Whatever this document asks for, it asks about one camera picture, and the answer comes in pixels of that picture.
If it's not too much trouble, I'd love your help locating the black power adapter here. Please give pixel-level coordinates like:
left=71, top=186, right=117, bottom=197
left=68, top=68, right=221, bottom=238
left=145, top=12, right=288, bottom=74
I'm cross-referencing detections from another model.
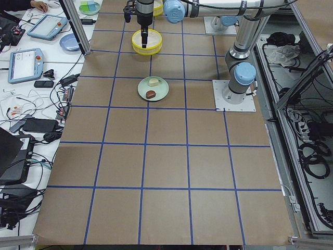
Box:
left=22, top=118, right=58, bottom=133

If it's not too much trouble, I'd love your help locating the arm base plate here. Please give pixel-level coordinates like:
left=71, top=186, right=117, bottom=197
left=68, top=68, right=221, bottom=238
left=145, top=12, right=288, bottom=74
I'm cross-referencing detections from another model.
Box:
left=203, top=16, right=238, bottom=36
left=212, top=80, right=256, bottom=113

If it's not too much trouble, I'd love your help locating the teach pendant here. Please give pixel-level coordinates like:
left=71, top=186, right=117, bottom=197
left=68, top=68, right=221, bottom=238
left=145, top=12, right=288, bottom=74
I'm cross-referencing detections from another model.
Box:
left=8, top=48, right=44, bottom=84
left=27, top=15, right=68, bottom=41

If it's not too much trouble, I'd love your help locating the teach pendant upper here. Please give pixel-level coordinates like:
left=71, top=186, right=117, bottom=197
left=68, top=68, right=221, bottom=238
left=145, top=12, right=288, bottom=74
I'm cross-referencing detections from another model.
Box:
left=27, top=15, right=68, bottom=41

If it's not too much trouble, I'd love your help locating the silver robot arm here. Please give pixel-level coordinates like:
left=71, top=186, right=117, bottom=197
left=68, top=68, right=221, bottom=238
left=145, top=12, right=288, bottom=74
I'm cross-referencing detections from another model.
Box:
left=163, top=1, right=288, bottom=101

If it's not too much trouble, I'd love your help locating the mint green plate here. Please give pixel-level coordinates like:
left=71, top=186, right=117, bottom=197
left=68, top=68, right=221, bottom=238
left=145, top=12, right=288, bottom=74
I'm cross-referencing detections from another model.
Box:
left=137, top=76, right=169, bottom=102

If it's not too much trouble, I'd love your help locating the black laptop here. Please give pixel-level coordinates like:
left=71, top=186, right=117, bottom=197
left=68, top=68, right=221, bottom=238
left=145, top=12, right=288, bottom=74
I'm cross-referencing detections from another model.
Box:
left=1, top=129, right=35, bottom=185

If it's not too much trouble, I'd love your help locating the teach pendant lower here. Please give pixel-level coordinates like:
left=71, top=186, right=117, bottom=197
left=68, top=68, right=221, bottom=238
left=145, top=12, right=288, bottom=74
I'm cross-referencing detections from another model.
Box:
left=8, top=48, right=44, bottom=84

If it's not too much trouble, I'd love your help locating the person hand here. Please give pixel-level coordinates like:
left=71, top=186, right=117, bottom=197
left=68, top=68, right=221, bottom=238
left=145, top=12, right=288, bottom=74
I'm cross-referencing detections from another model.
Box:
left=30, top=1, right=48, bottom=13

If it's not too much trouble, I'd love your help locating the crumpled white cloth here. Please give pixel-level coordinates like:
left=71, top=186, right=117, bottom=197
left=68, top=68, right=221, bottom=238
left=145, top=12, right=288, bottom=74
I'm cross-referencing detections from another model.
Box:
left=268, top=45, right=300, bottom=67

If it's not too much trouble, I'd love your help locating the white steamed bun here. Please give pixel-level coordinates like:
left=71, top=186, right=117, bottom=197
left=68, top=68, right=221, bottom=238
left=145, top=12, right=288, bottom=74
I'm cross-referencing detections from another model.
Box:
left=148, top=78, right=159, bottom=87

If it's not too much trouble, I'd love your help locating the aluminium frame post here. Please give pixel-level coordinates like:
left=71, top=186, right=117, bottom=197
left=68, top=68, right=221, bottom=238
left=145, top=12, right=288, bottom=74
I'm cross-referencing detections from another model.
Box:
left=59, top=0, right=91, bottom=56

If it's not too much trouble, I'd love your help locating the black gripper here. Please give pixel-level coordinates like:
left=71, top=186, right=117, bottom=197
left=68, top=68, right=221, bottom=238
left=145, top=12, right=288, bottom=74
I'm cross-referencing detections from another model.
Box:
left=123, top=0, right=154, bottom=48

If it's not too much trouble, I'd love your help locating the brown steamed bun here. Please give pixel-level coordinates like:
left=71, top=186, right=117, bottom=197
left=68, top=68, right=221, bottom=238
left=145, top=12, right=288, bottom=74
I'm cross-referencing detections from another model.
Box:
left=146, top=90, right=156, bottom=99

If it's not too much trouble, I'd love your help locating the blue plate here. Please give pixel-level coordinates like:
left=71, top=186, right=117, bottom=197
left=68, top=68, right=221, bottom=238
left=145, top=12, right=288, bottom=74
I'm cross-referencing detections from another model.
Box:
left=59, top=33, right=80, bottom=52

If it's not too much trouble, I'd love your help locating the yellow steamer basket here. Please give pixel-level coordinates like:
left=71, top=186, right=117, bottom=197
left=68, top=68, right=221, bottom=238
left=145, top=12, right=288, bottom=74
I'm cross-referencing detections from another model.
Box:
left=132, top=29, right=162, bottom=56
left=153, top=0, right=163, bottom=17

